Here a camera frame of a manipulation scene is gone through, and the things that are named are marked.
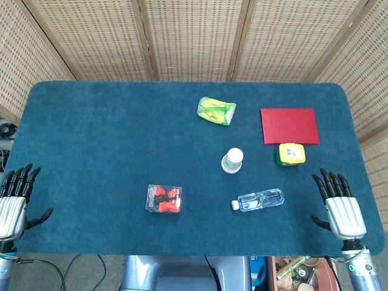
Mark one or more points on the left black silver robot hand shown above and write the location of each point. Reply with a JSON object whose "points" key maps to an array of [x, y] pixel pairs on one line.
{"points": [[12, 212]]}

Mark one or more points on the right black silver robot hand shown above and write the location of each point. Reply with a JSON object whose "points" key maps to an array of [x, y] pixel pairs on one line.
{"points": [[345, 215]]}

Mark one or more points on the white paper cup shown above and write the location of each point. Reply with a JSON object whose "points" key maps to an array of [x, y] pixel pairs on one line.
{"points": [[232, 160]]}

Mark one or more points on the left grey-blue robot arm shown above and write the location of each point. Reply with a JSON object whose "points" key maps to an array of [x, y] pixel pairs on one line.
{"points": [[6, 272]]}

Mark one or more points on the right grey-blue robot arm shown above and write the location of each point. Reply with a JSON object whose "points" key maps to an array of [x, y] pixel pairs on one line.
{"points": [[360, 272]]}

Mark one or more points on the pink box of clutter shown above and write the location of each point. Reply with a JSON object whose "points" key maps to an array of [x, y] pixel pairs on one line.
{"points": [[291, 272]]}

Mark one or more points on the green container yellow lid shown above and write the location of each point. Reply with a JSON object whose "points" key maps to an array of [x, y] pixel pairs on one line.
{"points": [[291, 153]]}

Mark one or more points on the clear plastic water bottle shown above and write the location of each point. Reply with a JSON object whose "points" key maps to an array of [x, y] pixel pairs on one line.
{"points": [[260, 200]]}

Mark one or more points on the blue plastic object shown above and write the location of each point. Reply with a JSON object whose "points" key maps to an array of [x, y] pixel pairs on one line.
{"points": [[257, 269]]}

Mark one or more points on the red flat booklet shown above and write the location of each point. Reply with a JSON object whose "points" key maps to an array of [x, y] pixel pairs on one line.
{"points": [[289, 125]]}

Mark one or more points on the blue table mat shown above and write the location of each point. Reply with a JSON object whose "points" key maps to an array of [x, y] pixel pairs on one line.
{"points": [[121, 145]]}

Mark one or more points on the woven folding screen panel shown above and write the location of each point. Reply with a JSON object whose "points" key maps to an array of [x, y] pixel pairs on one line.
{"points": [[18, 60], [369, 75], [297, 39], [194, 39], [91, 39]]}

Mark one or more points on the clear box of red capsules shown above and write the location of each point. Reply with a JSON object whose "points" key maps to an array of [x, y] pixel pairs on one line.
{"points": [[163, 200]]}

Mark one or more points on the green yellow tissue pack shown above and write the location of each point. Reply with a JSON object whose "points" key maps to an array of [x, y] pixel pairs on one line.
{"points": [[215, 110]]}

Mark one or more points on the grey-blue robot torso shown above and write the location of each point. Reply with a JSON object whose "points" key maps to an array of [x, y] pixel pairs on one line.
{"points": [[182, 272]]}

